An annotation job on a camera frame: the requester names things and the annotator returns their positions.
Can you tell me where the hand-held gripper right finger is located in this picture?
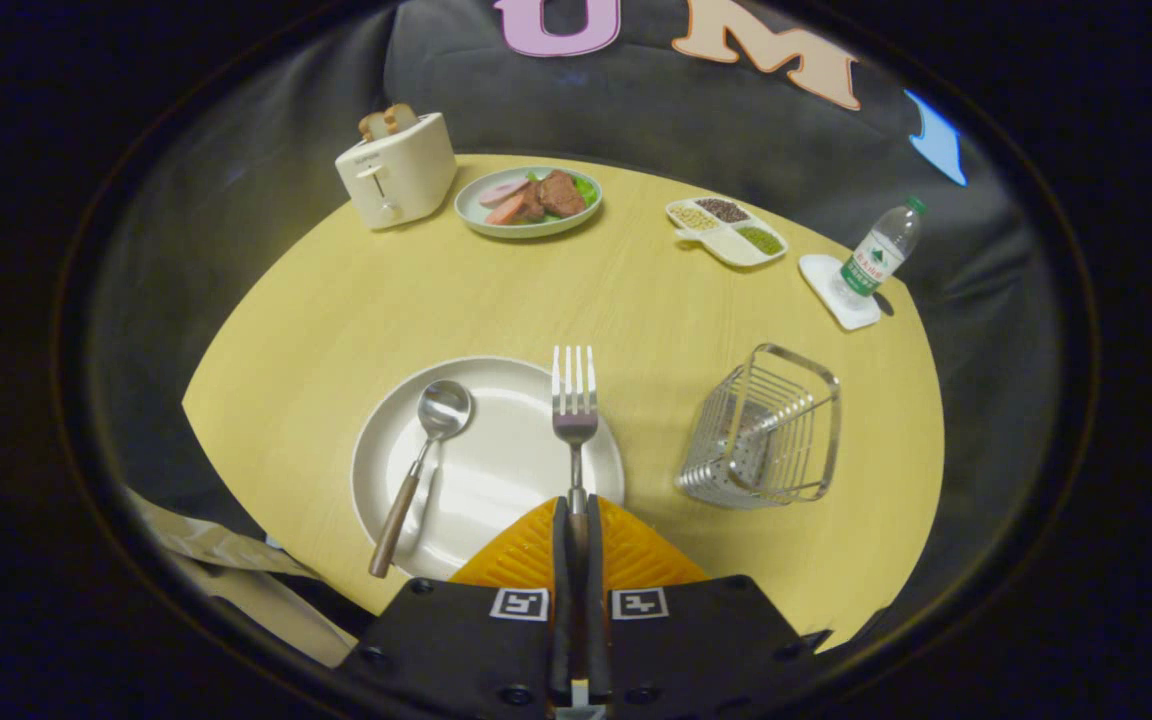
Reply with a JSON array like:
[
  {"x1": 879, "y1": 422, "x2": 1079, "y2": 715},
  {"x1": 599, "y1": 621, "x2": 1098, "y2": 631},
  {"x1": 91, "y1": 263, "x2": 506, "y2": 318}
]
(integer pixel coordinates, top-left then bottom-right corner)
[{"x1": 584, "y1": 494, "x2": 833, "y2": 720}]

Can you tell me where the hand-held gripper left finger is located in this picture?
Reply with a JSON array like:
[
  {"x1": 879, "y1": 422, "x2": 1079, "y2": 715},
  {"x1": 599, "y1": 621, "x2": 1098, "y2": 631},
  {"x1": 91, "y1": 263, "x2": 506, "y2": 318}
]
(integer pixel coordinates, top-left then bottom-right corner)
[{"x1": 341, "y1": 495, "x2": 577, "y2": 720}]

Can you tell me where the wooden handled metal fork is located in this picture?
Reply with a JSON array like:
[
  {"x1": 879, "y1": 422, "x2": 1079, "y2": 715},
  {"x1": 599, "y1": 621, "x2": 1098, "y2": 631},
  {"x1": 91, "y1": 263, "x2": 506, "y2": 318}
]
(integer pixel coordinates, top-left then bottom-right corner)
[{"x1": 551, "y1": 345, "x2": 599, "y2": 701}]

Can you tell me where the large white round plate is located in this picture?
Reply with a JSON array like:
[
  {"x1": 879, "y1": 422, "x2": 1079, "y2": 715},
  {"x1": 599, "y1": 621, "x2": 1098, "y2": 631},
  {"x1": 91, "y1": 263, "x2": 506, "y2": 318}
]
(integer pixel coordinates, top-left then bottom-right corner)
[{"x1": 350, "y1": 356, "x2": 627, "y2": 581}]

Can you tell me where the beige cloth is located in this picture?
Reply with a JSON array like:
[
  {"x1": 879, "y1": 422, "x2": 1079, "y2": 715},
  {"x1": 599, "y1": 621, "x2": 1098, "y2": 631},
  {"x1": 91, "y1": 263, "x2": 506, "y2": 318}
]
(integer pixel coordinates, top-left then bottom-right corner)
[{"x1": 121, "y1": 485, "x2": 359, "y2": 669}]

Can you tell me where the white square coaster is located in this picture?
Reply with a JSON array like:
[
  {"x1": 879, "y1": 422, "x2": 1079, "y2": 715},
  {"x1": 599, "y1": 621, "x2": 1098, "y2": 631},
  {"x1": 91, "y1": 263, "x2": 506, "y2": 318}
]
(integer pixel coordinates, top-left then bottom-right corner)
[{"x1": 799, "y1": 253, "x2": 882, "y2": 331}]

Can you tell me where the divided white grain dish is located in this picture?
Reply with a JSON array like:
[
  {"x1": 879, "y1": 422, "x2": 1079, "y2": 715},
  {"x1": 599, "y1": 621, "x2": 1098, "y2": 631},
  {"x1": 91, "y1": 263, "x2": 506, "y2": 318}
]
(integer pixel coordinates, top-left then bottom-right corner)
[{"x1": 665, "y1": 197, "x2": 789, "y2": 268}]

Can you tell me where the pale green food plate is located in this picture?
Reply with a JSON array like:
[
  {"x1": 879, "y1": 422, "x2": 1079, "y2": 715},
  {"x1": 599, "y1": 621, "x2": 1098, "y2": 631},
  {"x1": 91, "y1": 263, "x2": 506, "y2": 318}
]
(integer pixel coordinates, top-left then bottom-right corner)
[{"x1": 453, "y1": 165, "x2": 604, "y2": 240}]

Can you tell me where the clear plastic water bottle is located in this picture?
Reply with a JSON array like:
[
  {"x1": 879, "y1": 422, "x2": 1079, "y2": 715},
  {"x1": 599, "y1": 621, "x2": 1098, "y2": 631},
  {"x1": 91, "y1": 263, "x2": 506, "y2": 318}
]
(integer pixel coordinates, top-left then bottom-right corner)
[{"x1": 829, "y1": 196, "x2": 928, "y2": 311}]

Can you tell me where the brown meat piece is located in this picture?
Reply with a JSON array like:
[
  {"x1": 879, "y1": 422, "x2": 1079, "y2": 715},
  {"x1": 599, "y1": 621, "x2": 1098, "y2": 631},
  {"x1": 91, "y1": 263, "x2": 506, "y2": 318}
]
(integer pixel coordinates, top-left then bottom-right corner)
[{"x1": 536, "y1": 169, "x2": 588, "y2": 219}]

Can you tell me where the cream white toaster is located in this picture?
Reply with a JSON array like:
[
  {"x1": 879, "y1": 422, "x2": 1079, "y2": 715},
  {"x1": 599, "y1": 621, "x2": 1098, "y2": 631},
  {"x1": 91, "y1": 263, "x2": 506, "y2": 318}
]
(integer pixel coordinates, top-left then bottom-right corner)
[{"x1": 334, "y1": 110, "x2": 458, "y2": 232}]

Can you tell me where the green lettuce leaf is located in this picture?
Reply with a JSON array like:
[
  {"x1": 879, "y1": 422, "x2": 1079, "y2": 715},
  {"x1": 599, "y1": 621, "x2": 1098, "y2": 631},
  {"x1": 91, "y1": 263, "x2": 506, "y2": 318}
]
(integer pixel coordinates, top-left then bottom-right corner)
[{"x1": 526, "y1": 170, "x2": 600, "y2": 209}]

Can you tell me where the metal wire cutlery basket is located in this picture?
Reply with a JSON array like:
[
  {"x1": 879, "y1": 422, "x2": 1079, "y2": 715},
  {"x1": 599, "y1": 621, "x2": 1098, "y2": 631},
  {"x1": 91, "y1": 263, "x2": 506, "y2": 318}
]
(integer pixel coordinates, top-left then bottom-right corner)
[{"x1": 675, "y1": 343, "x2": 843, "y2": 510}]

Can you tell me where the wooden handled metal spoon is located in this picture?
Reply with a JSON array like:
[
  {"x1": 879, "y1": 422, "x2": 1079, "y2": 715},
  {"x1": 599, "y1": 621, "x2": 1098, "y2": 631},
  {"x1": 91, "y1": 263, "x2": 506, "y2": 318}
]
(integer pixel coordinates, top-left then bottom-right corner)
[{"x1": 368, "y1": 379, "x2": 474, "y2": 579}]

